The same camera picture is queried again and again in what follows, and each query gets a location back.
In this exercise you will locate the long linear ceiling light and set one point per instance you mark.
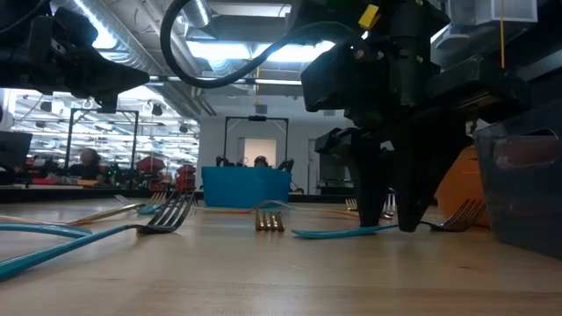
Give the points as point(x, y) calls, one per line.
point(272, 81)

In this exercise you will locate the black monitor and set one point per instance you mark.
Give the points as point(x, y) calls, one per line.
point(15, 149)

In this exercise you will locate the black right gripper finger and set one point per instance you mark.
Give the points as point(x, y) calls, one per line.
point(371, 184)
point(417, 175)

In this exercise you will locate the person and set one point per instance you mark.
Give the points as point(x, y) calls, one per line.
point(261, 161)
point(90, 160)

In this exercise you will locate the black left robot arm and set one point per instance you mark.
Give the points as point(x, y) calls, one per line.
point(13, 13)

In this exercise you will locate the orange plastic bin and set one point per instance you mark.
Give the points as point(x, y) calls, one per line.
point(461, 188)

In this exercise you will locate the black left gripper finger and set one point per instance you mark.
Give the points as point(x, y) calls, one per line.
point(114, 74)

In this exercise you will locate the blue plastic bin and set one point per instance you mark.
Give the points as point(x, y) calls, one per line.
point(246, 186)

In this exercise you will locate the grey plastic bin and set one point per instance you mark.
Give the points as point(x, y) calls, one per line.
point(527, 210)

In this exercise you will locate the black background robot arm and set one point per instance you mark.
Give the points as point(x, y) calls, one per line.
point(224, 161)
point(286, 165)

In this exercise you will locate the black background rig frame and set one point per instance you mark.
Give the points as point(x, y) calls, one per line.
point(257, 118)
point(69, 140)

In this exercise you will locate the black shelf cabinet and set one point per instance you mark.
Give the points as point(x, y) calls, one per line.
point(333, 175)

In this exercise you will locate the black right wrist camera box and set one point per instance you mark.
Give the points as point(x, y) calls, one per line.
point(336, 140)

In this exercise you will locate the red bin stack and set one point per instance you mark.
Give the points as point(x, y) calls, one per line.
point(150, 166)
point(186, 175)

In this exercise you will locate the black metal rig frame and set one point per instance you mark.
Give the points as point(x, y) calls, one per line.
point(66, 194)

